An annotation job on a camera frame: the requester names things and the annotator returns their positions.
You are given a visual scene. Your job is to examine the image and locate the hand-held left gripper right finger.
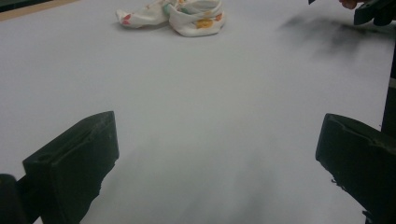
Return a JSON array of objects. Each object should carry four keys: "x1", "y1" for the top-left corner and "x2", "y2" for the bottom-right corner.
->
[{"x1": 315, "y1": 113, "x2": 396, "y2": 224}]

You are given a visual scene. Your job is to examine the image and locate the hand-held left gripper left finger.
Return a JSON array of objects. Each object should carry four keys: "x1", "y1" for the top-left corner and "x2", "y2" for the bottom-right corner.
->
[{"x1": 22, "y1": 110, "x2": 120, "y2": 224}]

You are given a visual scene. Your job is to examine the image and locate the white baby pants colourful print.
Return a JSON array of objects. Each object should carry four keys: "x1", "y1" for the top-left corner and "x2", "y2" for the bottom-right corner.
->
[{"x1": 115, "y1": 0, "x2": 227, "y2": 38}]

